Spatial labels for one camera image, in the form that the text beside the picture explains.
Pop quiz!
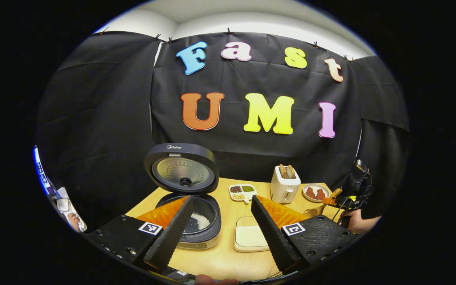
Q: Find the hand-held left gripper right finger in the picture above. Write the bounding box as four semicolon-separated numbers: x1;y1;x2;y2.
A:
251;195;363;274

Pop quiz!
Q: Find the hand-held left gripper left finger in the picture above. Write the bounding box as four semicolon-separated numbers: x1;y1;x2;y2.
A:
85;195;194;272

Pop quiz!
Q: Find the wooden spoon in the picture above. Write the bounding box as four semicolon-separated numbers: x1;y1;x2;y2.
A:
322;188;343;210

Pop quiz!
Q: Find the black rice cooker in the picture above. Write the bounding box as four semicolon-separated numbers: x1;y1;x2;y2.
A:
144;143;222;250

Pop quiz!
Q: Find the white round plate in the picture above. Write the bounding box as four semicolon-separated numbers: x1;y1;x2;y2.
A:
302;183;331;203

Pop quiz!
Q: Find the white toaster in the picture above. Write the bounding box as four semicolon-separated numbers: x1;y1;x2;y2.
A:
270;164;302;204

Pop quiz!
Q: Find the white divided spice dish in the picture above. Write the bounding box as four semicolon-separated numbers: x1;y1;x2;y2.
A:
229;184;258;203

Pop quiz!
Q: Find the white desk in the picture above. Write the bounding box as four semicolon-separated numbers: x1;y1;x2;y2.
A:
52;187;89;233

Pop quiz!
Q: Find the black backdrop cloth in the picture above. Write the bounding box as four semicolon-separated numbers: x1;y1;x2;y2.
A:
34;31;410;230

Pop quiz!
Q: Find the computer monitor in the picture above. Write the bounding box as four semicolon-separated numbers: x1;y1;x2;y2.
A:
33;146;60;198

